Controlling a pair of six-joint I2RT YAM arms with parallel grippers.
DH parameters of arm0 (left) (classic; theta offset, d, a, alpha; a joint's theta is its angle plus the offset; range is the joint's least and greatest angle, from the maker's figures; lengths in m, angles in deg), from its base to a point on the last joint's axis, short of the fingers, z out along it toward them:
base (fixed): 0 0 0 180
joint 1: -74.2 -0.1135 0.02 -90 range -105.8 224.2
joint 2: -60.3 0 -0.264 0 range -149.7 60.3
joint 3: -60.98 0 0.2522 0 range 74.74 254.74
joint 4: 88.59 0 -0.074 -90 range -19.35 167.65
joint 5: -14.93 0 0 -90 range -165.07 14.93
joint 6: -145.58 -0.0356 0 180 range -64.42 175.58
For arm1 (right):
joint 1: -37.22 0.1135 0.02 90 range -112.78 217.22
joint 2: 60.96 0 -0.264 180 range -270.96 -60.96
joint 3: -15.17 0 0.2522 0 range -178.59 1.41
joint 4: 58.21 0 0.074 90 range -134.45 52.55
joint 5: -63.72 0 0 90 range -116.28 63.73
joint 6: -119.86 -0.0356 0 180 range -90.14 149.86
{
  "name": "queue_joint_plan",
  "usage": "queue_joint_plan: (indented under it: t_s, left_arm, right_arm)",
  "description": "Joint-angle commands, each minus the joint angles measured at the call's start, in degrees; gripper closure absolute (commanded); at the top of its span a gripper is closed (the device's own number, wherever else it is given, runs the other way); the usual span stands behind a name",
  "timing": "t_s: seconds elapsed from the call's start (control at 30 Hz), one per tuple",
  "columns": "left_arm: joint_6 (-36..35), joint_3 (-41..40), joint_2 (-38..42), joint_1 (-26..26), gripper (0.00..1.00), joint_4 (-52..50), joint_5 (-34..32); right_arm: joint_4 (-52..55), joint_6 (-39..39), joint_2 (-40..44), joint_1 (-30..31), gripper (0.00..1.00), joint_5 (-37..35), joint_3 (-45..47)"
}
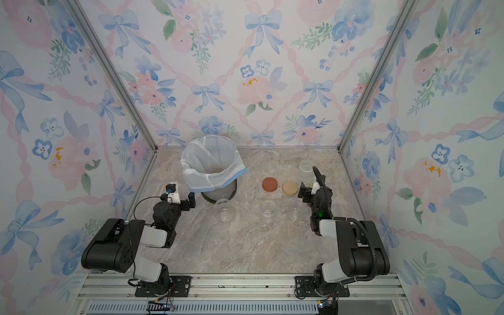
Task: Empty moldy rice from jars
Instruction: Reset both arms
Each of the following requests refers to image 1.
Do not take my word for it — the glass jar with rice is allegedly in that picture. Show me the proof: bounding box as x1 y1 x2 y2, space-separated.
259 200 277 218

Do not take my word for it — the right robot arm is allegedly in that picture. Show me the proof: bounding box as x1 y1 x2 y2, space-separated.
298 183 391 297

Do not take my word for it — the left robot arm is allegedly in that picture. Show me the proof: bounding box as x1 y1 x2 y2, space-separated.
81 192 196 290

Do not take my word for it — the black mesh trash bin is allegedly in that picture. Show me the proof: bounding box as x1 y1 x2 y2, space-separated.
201 180 238 204

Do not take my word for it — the white trash bag liner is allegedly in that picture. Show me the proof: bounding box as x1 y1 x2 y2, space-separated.
181 135 247 192

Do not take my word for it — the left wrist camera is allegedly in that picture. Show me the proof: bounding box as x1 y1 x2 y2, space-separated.
165 182 181 204

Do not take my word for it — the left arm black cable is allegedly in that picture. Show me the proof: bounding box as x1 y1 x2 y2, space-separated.
133 196 168 221

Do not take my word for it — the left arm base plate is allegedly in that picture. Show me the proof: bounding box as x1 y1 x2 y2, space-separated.
135 276 192 298

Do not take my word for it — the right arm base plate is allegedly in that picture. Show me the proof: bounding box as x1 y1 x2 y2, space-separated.
294 276 350 299

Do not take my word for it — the aluminium front rail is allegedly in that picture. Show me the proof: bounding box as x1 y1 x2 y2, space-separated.
70 274 413 314

